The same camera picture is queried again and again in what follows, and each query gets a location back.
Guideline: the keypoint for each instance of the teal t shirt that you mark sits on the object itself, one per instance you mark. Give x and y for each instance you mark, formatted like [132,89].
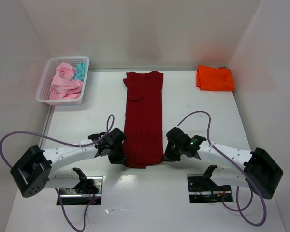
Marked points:
[81,71]

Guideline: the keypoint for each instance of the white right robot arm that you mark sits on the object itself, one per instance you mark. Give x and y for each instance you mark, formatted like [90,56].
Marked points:
[229,166]

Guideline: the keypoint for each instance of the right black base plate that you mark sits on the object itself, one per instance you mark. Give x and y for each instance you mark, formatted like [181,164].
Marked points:
[203,191]

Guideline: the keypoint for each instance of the dark red t shirt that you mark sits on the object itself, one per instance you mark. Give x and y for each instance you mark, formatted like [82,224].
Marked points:
[143,145]

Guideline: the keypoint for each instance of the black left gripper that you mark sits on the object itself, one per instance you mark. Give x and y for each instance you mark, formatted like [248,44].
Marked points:
[116,157]

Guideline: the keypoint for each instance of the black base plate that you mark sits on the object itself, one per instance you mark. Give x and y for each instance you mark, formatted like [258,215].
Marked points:
[83,193]
[203,191]

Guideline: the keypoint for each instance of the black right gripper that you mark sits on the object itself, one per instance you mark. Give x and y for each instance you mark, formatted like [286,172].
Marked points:
[169,154]

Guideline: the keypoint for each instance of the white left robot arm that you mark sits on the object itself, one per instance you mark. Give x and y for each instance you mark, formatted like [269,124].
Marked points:
[39,168]

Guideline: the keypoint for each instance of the white plastic laundry basket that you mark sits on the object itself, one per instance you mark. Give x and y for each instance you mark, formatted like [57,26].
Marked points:
[43,93]

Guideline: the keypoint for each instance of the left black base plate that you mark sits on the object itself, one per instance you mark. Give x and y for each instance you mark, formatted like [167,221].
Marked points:
[83,193]

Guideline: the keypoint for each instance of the orange folded t shirt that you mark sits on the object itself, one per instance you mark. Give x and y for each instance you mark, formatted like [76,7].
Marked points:
[214,79]

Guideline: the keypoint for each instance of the pink t shirt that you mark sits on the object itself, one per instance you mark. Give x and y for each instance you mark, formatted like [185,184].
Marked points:
[63,86]

